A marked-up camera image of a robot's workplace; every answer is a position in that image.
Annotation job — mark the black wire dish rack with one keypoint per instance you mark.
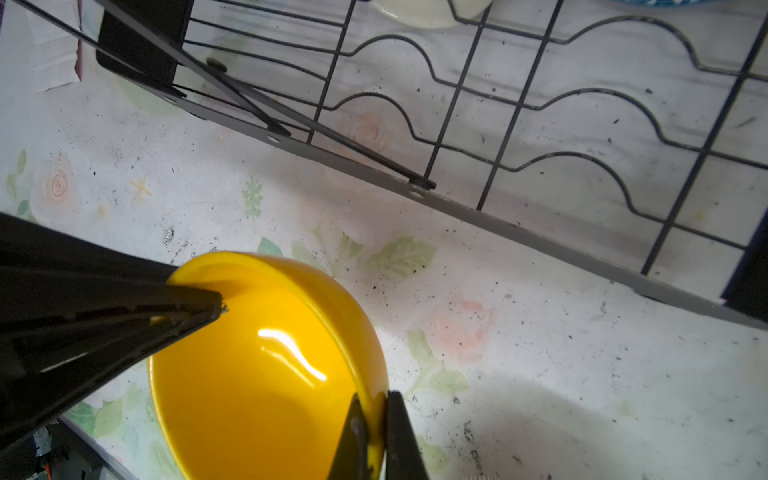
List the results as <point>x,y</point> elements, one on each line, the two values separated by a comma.
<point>628,142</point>

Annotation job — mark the cream white bowl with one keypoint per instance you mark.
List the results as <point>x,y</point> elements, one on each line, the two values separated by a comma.
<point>431,14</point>

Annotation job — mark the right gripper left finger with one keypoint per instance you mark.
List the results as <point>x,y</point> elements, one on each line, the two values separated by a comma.
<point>74,315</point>

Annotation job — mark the blue patterned bowl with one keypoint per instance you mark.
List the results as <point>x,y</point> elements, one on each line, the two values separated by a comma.
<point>663,3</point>

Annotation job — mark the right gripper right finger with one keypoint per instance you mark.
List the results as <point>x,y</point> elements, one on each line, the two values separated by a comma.
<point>403,457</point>

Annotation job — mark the clear ribbed plastic packet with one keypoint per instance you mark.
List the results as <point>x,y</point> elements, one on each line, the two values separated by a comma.
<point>55,53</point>

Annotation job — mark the yellow bowl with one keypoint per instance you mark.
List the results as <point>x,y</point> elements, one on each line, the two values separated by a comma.
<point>263,392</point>

